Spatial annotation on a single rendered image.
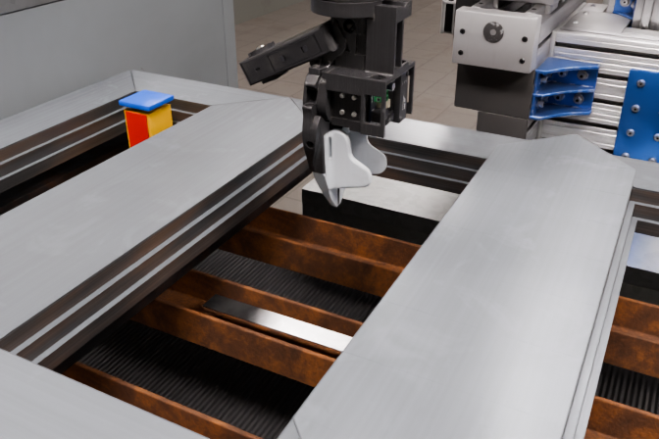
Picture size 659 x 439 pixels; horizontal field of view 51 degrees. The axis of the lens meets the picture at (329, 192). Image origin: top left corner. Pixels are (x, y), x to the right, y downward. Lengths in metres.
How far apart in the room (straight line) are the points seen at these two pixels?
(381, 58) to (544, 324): 0.27
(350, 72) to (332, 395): 0.27
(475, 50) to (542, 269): 0.57
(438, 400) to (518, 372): 0.07
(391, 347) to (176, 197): 0.36
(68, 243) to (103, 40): 0.62
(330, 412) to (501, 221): 0.34
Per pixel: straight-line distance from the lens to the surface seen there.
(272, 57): 0.66
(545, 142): 1.01
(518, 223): 0.79
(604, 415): 0.82
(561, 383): 0.59
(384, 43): 0.61
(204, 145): 0.98
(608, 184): 0.92
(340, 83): 0.62
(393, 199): 1.23
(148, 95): 1.13
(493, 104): 1.26
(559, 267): 0.73
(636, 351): 0.92
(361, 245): 1.05
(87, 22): 1.30
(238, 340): 0.86
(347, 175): 0.67
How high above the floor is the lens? 1.25
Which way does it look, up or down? 27 degrees down
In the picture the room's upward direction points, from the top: straight up
